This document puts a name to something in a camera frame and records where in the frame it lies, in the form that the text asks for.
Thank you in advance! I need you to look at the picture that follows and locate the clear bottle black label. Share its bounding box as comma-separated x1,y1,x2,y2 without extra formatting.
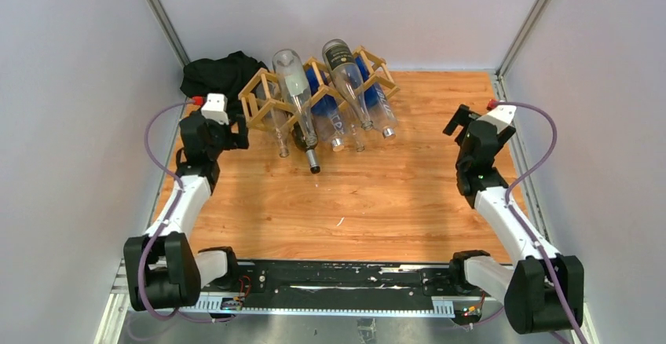
322,38,373,130

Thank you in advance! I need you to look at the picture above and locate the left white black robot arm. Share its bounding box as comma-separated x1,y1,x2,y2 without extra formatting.
123,111,249,312

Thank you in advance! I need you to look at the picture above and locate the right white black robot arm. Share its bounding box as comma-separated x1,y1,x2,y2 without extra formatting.
443,101,584,334

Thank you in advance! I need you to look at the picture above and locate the dark green wine bottle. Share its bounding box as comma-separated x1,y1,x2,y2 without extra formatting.
291,123,321,174

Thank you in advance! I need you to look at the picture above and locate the wooden wine rack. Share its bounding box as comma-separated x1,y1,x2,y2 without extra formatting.
238,46,400,132

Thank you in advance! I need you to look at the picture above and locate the blue bottle silver cap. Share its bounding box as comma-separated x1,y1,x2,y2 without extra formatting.
364,82,398,140

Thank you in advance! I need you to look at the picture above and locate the blue bottle cork stopper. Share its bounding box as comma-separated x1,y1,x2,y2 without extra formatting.
311,94,346,152

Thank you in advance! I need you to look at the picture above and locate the black cloth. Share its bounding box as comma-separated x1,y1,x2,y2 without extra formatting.
180,51,268,124

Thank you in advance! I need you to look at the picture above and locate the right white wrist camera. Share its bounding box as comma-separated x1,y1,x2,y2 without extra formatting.
479,102,517,134

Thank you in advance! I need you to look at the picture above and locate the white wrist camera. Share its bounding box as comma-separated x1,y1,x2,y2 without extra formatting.
200,93,229,125
479,102,517,134

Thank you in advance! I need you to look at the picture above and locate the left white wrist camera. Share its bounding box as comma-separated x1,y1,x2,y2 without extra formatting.
200,93,229,125

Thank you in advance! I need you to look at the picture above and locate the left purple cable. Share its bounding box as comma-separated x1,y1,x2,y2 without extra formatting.
135,96,235,325

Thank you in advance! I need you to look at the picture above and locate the purple cable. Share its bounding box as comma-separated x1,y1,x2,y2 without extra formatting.
468,99,589,344
135,96,235,325

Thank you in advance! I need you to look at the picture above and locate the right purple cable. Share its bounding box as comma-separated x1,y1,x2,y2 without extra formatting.
468,99,589,344

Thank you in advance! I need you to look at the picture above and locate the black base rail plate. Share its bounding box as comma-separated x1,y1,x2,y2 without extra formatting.
189,259,502,312

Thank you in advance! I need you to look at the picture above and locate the aluminium frame rail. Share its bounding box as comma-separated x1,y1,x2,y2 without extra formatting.
93,261,599,344

